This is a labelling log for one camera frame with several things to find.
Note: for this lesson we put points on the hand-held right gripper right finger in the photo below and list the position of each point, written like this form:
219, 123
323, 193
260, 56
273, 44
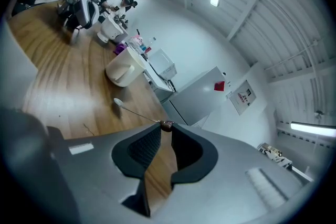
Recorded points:
223, 186

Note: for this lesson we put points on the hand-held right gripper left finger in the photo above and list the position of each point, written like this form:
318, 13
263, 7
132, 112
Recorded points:
99, 178

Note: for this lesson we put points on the metal spoon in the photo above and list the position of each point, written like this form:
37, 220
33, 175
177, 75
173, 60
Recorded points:
118, 102

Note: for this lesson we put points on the white fluted cup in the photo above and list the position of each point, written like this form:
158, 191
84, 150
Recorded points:
110, 30

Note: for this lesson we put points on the purple cloth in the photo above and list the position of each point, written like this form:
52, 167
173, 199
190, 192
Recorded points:
120, 48

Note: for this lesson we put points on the pink and white plastic bag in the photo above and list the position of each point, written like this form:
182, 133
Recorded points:
136, 40

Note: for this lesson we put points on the clear water bottle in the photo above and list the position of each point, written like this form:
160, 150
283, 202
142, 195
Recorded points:
143, 47

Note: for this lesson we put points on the red drink can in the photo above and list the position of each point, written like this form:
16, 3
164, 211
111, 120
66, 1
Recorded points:
148, 49

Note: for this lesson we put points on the silver fridge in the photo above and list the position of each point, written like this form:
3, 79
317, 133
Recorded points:
194, 102

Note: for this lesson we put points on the white microwave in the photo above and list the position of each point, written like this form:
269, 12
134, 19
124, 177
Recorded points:
162, 63

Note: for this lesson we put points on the red diamond paper decoration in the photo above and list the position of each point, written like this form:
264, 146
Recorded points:
219, 86

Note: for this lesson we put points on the white side table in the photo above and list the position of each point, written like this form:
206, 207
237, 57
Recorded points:
157, 81

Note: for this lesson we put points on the ceiling smoke detector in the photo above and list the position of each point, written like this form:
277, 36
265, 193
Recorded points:
319, 114

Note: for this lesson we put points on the grey wall electrical panel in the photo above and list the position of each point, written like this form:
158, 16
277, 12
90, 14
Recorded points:
242, 98

